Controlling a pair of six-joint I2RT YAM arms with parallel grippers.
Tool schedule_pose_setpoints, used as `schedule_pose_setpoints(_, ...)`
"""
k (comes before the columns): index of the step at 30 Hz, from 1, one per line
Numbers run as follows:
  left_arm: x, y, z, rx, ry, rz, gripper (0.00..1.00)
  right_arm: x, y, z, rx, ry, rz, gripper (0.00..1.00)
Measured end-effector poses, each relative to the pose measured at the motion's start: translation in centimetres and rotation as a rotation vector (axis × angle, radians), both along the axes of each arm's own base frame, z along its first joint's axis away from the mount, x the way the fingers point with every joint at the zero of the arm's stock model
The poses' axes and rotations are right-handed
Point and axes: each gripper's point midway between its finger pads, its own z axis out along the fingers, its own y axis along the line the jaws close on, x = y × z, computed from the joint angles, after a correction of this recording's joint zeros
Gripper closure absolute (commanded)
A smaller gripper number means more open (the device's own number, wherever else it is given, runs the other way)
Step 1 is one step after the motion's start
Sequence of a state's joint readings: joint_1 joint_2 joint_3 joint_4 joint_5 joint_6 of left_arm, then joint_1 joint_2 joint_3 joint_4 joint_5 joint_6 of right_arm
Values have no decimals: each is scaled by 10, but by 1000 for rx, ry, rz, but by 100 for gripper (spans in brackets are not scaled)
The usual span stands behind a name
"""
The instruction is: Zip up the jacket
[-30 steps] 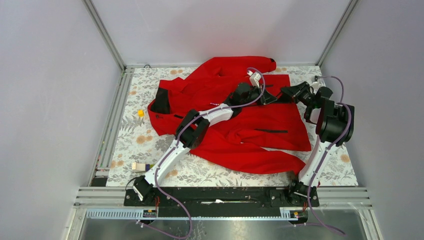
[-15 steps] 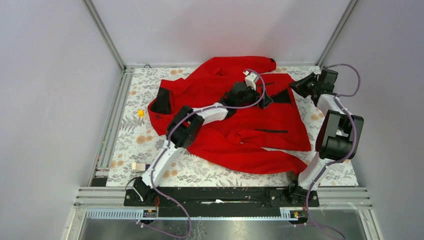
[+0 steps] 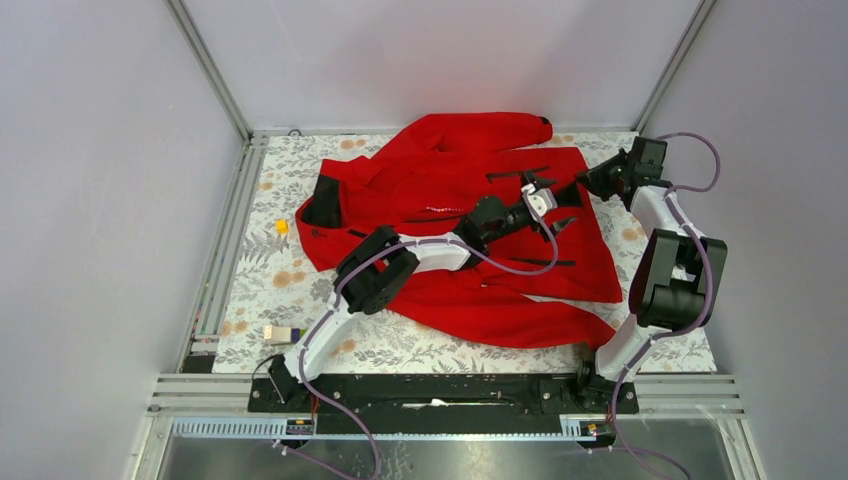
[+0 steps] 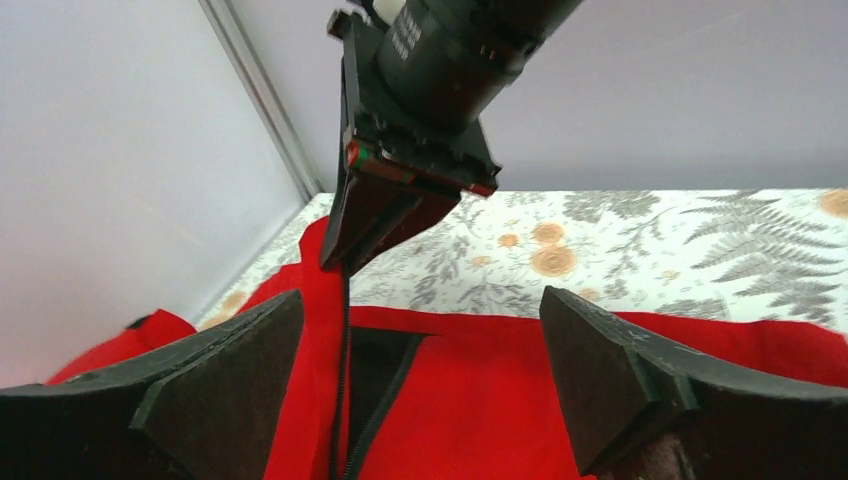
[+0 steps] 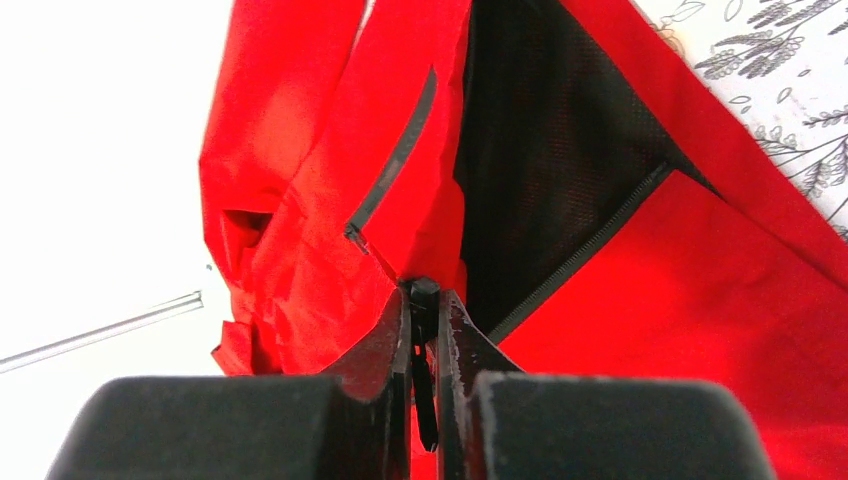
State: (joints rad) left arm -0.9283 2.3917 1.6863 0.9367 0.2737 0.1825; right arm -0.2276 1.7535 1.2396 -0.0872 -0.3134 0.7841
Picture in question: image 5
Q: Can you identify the aluminium frame rail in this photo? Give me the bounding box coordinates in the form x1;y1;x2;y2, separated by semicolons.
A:
1;291;204;374

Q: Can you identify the red zip-up jacket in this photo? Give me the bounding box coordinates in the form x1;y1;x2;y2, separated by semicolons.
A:
199;1;847;479

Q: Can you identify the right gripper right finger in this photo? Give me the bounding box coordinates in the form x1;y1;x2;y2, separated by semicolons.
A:
436;291;776;479

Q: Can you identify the floral patterned table mat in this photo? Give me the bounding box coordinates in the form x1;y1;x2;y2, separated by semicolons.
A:
634;0;847;240

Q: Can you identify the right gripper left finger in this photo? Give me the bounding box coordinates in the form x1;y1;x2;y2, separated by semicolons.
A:
48;290;411;479

